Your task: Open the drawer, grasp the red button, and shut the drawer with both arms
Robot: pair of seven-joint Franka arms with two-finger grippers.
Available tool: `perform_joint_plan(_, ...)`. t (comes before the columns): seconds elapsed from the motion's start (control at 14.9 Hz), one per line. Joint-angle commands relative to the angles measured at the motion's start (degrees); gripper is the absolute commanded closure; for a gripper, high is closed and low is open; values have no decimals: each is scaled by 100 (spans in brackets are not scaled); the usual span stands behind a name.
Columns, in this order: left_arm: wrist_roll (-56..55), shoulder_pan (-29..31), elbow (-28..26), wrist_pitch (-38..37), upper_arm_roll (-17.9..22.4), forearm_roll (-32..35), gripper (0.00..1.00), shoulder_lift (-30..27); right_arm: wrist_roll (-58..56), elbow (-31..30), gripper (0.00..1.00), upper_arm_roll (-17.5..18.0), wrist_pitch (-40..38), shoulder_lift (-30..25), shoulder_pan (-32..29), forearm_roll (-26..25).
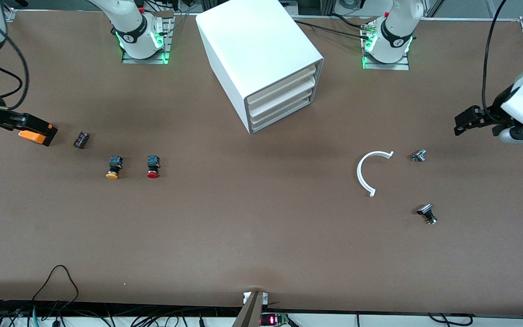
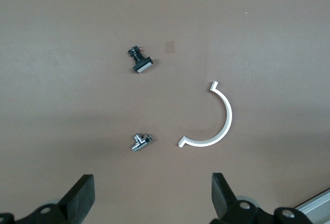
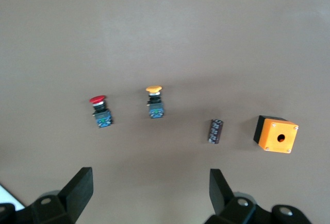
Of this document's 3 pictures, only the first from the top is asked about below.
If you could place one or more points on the white stand bracket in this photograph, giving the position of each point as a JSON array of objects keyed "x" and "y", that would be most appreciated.
[{"x": 245, "y": 297}]

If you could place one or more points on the small silver metal part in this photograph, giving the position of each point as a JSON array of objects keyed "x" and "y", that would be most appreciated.
[{"x": 418, "y": 156}]

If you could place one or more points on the beige cabinet drawer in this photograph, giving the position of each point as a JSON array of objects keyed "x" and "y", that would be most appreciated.
[
  {"x": 284, "y": 84},
  {"x": 284, "y": 104},
  {"x": 284, "y": 112},
  {"x": 284, "y": 94}
]

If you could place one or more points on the yellow push button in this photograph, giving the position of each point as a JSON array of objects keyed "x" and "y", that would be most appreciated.
[{"x": 116, "y": 161}]

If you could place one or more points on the orange button enclosure box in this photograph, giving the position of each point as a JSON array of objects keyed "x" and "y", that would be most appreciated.
[{"x": 32, "y": 136}]

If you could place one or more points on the white curved plastic arc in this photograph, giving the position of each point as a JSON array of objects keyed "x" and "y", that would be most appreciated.
[{"x": 358, "y": 173}]

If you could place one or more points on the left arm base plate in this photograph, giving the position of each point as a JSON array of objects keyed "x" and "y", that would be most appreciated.
[{"x": 386, "y": 66}]

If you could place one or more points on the small dark terminal block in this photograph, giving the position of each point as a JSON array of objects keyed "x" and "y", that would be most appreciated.
[{"x": 81, "y": 140}]

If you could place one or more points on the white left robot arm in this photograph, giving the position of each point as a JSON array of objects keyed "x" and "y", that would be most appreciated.
[{"x": 393, "y": 32}]

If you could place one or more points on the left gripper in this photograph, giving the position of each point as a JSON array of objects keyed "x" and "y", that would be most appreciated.
[{"x": 493, "y": 112}]

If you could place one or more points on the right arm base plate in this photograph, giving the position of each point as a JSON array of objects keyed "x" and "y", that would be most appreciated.
[{"x": 145, "y": 61}]

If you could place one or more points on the grey camera stand beam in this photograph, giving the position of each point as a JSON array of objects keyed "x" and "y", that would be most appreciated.
[{"x": 249, "y": 315}]

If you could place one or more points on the red push button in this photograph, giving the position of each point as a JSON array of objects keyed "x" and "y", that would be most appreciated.
[{"x": 153, "y": 174}]

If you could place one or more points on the white drawer cabinet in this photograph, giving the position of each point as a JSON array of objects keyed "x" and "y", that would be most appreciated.
[{"x": 252, "y": 41}]

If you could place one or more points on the red LED display module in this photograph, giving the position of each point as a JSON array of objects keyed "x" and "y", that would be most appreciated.
[{"x": 271, "y": 319}]

